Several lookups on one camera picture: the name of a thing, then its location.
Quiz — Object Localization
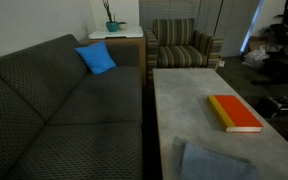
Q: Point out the small white plant pot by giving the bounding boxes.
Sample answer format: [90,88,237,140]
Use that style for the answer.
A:
[117,21,129,31]

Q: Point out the grey window blinds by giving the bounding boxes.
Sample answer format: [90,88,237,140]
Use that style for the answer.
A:
[138,0,202,31]

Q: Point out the red hardcover book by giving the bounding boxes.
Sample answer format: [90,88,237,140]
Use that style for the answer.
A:
[206,94,264,134]

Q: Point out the white plastic bag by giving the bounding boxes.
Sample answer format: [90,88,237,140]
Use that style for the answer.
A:
[242,45,270,70]

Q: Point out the folded blue-grey cloth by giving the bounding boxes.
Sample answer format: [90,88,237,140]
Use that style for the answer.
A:
[172,136,261,180]

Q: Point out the striped armchair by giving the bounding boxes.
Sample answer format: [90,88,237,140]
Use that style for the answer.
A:
[144,17,224,88]

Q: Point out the dark grey patterned sofa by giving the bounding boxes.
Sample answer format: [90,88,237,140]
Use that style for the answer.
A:
[0,33,144,180]

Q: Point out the white flat board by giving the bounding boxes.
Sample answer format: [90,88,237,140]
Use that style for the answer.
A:
[88,26,145,40]

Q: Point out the teal pot with plant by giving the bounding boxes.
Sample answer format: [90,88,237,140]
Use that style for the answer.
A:
[101,0,119,33]

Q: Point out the wooden side table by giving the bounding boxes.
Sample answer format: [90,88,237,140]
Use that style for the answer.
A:
[79,35,147,88]

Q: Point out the blue cushion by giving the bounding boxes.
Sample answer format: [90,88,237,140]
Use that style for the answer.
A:
[73,40,117,76]

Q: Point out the black box with white stripes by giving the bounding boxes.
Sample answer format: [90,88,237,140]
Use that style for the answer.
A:
[255,95,288,119]

